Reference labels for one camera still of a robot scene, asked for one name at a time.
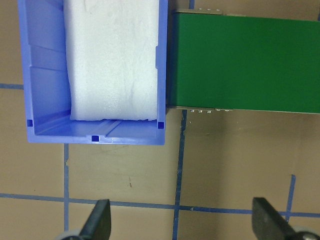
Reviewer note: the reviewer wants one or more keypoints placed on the green conveyor belt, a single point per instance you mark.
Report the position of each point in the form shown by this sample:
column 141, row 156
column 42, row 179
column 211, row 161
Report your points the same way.
column 244, row 63

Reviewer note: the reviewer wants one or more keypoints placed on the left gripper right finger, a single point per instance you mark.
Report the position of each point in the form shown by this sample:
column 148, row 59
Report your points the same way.
column 267, row 223

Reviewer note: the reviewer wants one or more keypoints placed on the blue bin left side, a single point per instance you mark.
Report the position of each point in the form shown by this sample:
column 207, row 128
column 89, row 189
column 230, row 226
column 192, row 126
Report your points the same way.
column 47, row 91

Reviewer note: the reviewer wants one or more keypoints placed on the white foam pad left bin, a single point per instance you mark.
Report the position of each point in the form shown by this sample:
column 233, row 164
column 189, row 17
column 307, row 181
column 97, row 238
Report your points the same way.
column 111, row 58

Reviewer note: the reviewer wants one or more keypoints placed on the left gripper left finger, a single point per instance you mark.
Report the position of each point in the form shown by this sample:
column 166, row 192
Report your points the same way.
column 98, row 224

